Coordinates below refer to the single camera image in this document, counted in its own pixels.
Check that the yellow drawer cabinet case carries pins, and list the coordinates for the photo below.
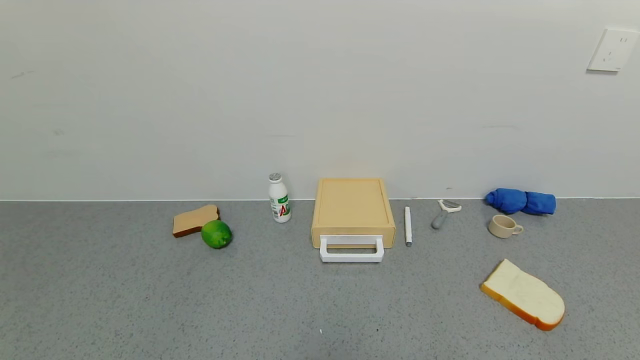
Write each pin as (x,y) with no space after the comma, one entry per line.
(352,205)

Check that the white milk drink bottle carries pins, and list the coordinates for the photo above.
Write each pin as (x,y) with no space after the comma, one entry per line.
(280,202)

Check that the white marker pen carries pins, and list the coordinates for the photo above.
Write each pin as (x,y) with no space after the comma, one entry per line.
(408,225)

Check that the green lime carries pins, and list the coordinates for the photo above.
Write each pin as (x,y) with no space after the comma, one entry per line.
(216,234)

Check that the brown toast slice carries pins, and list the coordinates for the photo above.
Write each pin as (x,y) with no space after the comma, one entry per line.
(192,220)

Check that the beige cup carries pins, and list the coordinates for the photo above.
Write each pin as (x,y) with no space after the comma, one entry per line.
(502,226)

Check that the blue rolled cloth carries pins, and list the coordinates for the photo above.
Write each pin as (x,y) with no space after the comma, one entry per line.
(520,201)

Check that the white bread slice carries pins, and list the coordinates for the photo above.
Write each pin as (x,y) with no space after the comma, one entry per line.
(525,295)

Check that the white wall socket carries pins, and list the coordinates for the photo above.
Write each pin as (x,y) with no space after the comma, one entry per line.
(612,50)

